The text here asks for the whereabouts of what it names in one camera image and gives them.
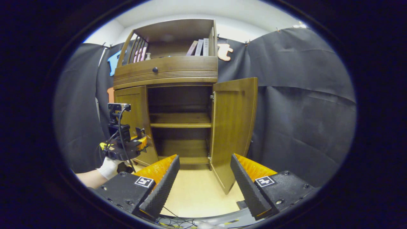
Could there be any wooden cabinet drawer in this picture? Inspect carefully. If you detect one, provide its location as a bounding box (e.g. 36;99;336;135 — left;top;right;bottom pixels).
114;56;218;87

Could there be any black backdrop cloth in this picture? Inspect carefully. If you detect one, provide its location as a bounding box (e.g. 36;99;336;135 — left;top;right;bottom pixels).
52;27;356;188

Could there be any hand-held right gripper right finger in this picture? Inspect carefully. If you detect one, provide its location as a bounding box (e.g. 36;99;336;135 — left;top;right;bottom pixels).
230;153;315;220

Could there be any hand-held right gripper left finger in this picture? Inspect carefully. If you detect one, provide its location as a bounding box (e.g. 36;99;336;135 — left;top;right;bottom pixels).
92;155;180;221

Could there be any black cable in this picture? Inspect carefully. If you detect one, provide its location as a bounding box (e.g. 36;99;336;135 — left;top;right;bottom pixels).
110;107;136;172

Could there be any wooden double-door shoe cabinet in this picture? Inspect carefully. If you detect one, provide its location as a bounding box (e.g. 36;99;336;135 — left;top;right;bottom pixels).
113;18;258;195

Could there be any wooden inner shelf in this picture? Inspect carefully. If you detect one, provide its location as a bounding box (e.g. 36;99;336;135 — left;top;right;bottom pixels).
149;113;212;128

